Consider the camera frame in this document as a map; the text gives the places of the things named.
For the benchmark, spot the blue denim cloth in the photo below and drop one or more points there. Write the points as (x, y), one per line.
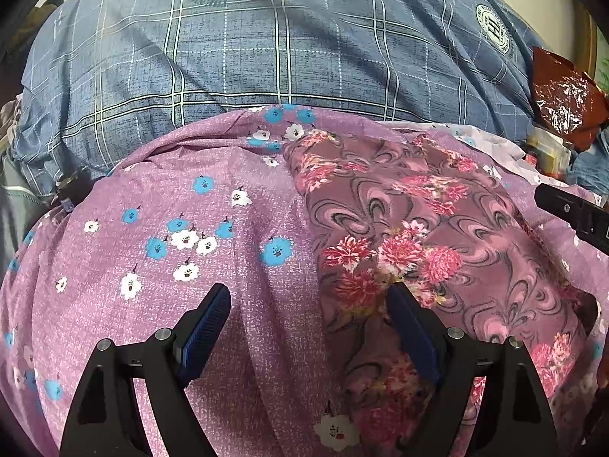
(590, 166)

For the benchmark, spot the pale lilac cloth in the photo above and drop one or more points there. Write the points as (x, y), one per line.
(495, 145)

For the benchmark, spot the red crinkled plastic bag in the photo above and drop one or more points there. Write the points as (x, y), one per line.
(566, 97)

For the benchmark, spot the wooden frame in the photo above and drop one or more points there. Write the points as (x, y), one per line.
(586, 33)

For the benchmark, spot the pile of small boxes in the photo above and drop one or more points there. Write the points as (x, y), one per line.
(547, 154)

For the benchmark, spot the small black electronic device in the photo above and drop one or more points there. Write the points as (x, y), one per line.
(66, 195)

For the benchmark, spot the crumpled grey cloth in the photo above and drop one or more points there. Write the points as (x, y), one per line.
(8, 116)

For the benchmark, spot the dark brown cloth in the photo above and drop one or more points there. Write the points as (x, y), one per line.
(45, 12)

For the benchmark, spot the maroon floral print garment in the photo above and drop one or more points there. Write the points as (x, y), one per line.
(404, 209)

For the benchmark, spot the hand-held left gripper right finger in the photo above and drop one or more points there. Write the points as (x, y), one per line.
(411, 328)

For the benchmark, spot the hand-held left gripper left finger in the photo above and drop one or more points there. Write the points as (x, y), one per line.
(204, 333)

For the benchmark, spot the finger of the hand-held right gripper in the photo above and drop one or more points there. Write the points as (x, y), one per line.
(575, 212)

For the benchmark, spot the blue plaid quilt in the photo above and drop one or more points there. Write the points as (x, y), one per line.
(266, 57)

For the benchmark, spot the purple flowered bedsheet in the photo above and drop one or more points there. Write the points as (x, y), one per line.
(157, 304)

